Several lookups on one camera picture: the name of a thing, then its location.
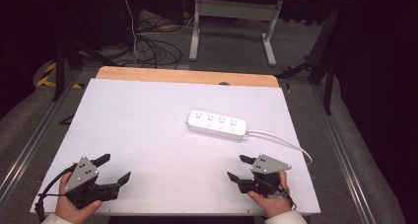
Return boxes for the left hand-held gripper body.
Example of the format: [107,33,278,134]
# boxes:
[63,155,121,209]

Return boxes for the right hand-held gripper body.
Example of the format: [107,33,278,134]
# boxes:
[237,153,293,198]

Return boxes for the person's left hand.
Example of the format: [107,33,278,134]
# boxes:
[54,172,104,224]

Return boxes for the person's right hand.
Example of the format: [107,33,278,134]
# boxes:
[246,170,294,219]

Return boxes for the white board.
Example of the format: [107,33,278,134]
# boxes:
[30,78,321,216]

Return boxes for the white power strip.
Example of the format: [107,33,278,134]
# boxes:
[185,110,249,142]

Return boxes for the yellow black floor tape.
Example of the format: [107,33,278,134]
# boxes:
[35,61,85,90]

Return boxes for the wooden table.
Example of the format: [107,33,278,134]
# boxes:
[96,65,280,89]

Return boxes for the black tripod stand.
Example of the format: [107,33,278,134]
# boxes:
[52,0,124,103]

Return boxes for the black metal stand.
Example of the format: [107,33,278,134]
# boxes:
[276,0,343,115]

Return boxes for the white power strip cable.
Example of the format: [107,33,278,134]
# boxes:
[245,128,314,166]

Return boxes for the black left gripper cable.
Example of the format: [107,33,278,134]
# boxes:
[34,163,78,223]

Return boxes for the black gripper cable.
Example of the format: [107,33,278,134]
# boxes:
[34,163,78,223]
[262,179,298,212]

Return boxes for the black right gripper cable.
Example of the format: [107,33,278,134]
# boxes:
[262,179,298,212]

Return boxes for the aluminium rail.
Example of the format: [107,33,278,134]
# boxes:
[310,84,368,224]
[0,69,83,202]

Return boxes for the black floor cables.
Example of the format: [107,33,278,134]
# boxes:
[132,10,205,69]

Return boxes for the thin white hanging cable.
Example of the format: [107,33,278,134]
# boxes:
[119,0,138,64]

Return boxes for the white metal desk frame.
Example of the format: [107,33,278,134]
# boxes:
[188,0,284,67]

